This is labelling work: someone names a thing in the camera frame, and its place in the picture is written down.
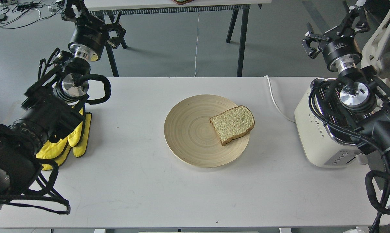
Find white hanging cable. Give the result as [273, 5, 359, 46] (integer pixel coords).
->
[194, 11, 200, 77]

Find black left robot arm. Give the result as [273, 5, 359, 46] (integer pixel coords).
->
[0, 0, 126, 215]

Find cream two-slot toaster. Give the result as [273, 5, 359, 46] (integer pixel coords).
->
[295, 78, 362, 168]

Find yellow oven mitt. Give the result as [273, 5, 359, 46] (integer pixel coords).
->
[36, 107, 92, 166]

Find white toaster power cord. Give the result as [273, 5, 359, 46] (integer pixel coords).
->
[264, 75, 295, 123]

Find slice of toast bread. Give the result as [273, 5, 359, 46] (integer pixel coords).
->
[209, 105, 255, 146]

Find cables and power strips on floor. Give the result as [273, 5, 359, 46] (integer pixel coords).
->
[0, 0, 66, 33]

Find white office chair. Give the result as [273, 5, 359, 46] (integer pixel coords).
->
[363, 0, 390, 80]

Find background table with black legs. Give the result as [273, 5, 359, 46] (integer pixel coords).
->
[85, 0, 272, 77]

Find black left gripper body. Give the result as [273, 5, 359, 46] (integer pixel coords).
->
[68, 15, 117, 62]

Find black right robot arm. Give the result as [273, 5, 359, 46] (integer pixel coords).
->
[302, 1, 390, 233]

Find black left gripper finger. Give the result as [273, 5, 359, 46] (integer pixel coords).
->
[61, 0, 85, 23]
[104, 13, 127, 49]

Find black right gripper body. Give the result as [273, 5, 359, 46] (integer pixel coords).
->
[319, 26, 362, 72]

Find round bamboo plate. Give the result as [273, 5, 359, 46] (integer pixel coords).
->
[164, 94, 250, 168]

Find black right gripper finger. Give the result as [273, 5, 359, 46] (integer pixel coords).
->
[341, 5, 370, 36]
[302, 23, 330, 59]

